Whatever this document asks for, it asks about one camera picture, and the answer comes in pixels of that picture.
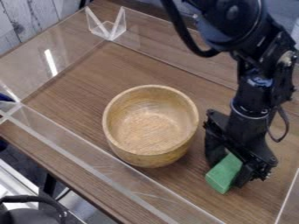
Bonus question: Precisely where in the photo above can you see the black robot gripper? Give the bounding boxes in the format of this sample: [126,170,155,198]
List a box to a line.
[204,101,278,188]

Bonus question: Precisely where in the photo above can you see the green rectangular block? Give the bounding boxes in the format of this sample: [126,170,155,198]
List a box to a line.
[205,153,244,194]

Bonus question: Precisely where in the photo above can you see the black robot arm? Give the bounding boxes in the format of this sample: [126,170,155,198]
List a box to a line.
[183,0,297,187]

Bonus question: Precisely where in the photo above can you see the brown wooden bowl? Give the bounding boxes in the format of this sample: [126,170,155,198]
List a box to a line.
[102,85,201,168]

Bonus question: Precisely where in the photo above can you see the black metal bracket with screw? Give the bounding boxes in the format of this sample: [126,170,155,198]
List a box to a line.
[39,203,89,224]

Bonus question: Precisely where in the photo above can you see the clear acrylic tray enclosure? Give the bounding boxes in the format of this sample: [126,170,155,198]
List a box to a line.
[0,1,299,224]

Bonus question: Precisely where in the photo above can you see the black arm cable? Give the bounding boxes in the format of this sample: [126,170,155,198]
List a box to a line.
[159,0,293,144]

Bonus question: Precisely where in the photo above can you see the black cable lower left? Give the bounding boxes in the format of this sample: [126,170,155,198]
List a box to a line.
[0,194,69,224]

